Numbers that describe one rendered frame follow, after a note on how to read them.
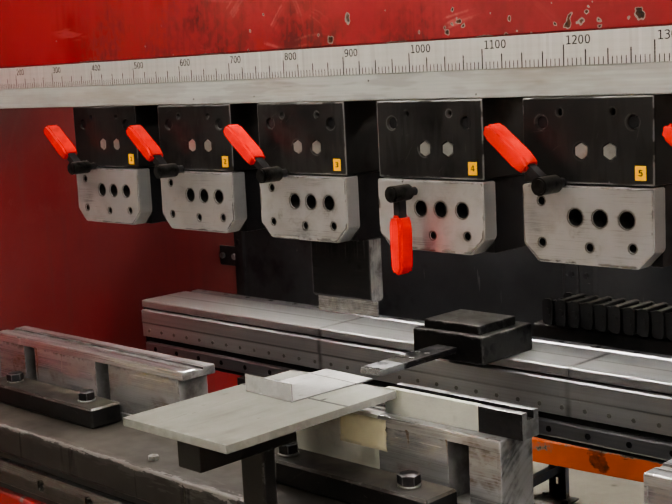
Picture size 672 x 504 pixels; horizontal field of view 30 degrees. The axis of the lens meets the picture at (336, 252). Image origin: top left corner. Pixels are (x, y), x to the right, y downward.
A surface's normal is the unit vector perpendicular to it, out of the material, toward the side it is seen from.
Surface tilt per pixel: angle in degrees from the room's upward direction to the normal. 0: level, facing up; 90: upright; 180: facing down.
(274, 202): 90
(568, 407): 90
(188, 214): 90
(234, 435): 0
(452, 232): 90
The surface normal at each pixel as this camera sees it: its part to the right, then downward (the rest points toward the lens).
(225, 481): -0.05, -0.99
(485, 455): -0.70, 0.14
